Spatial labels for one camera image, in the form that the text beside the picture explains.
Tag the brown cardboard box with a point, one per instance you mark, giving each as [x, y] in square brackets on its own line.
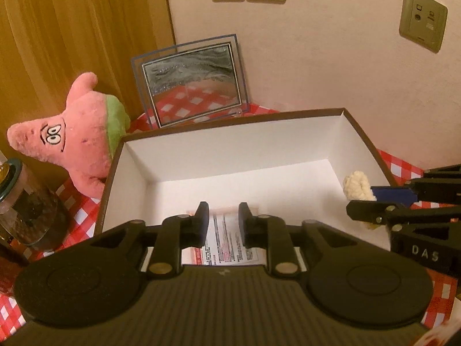
[234, 151]

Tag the glass jar with dark lid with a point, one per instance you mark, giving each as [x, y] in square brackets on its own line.
[32, 209]

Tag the white packet with red label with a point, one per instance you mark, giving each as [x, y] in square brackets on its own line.
[223, 234]

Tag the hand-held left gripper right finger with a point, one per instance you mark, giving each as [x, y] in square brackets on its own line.
[245, 225]

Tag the pink starfish plush toy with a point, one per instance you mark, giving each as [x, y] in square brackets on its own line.
[83, 129]

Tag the red checkered tablecloth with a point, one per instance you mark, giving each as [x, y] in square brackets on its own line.
[77, 220]

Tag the cream knitted soft toy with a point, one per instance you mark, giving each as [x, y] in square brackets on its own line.
[356, 185]

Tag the wooden door panel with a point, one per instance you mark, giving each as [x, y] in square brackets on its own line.
[72, 25]

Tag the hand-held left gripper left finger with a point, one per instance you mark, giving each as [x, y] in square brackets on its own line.
[202, 225]

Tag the glass picture frame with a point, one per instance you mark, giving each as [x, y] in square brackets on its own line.
[191, 75]

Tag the beige wall data socket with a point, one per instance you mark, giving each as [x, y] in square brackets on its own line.
[423, 20]

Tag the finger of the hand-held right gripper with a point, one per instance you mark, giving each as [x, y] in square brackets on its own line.
[392, 194]
[363, 211]

